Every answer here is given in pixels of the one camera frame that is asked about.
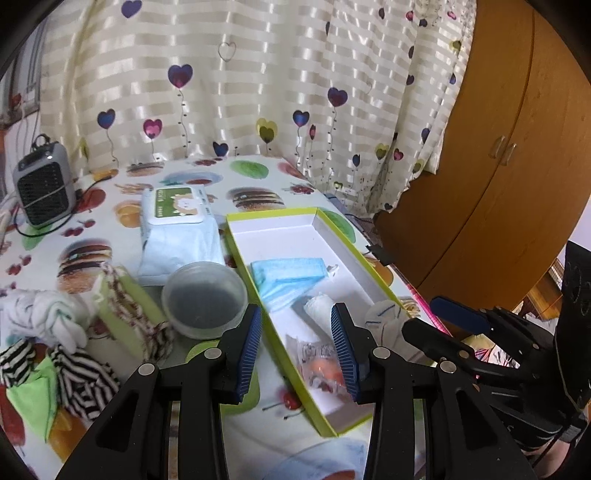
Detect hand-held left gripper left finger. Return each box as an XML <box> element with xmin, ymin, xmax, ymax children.
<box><xmin>55</xmin><ymin>303</ymin><xmax>264</xmax><ymax>480</ymax></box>

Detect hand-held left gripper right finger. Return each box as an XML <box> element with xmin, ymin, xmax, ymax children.
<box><xmin>330</xmin><ymin>302</ymin><xmax>539</xmax><ymax>480</ymax></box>

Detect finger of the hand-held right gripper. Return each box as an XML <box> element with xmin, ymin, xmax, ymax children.
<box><xmin>402</xmin><ymin>318</ymin><xmax>523</xmax><ymax>385</ymax></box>
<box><xmin>430</xmin><ymin>296</ymin><xmax>555</xmax><ymax>365</ymax></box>

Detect clear plastic bag red print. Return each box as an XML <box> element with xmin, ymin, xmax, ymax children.
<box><xmin>285</xmin><ymin>333</ymin><xmax>348</xmax><ymax>396</ymax></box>

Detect white cloth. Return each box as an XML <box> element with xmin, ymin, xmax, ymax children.
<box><xmin>362</xmin><ymin>299</ymin><xmax>419</xmax><ymax>365</ymax></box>

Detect blue face mask pack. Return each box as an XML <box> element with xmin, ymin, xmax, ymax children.
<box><xmin>250</xmin><ymin>256</ymin><xmax>340</xmax><ymax>312</ymax></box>

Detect yellow-green cardboard box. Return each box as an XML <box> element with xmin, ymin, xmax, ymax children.
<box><xmin>225</xmin><ymin>208</ymin><xmax>411</xmax><ymax>437</ymax></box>

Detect green cloth with patterned trim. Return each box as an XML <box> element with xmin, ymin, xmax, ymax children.
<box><xmin>92</xmin><ymin>263</ymin><xmax>175</xmax><ymax>365</ymax></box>

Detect plain green cloth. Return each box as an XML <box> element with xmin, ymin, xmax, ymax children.
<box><xmin>7</xmin><ymin>355</ymin><xmax>61</xmax><ymax>441</ymax></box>

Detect light blue soft pack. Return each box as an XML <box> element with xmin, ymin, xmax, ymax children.
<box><xmin>137</xmin><ymin>220</ymin><xmax>228</xmax><ymax>288</ymax></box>

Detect clear round plastic container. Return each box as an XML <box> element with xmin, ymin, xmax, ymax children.
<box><xmin>161</xmin><ymin>262</ymin><xmax>249</xmax><ymax>340</ymax></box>

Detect black binder clip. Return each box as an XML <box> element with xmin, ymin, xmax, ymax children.
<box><xmin>366</xmin><ymin>244</ymin><xmax>393</xmax><ymax>267</ymax></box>

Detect wooden wardrobe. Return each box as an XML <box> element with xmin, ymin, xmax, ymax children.
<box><xmin>374</xmin><ymin>0</ymin><xmax>591</xmax><ymax>333</ymax></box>

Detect food print tablecloth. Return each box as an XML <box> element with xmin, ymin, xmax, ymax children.
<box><xmin>0</xmin><ymin>157</ymin><xmax>416</xmax><ymax>480</ymax></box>

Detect striped curtain with hearts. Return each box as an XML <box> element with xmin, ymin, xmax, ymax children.
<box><xmin>0</xmin><ymin>0</ymin><xmax>476</xmax><ymax>217</ymax></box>

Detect grey portable heater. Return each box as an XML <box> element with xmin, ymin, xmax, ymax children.
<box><xmin>11</xmin><ymin>134</ymin><xmax>77</xmax><ymax>229</ymax></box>

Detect black power cable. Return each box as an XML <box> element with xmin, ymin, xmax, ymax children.
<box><xmin>9</xmin><ymin>173</ymin><xmax>114</xmax><ymax>239</ymax></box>

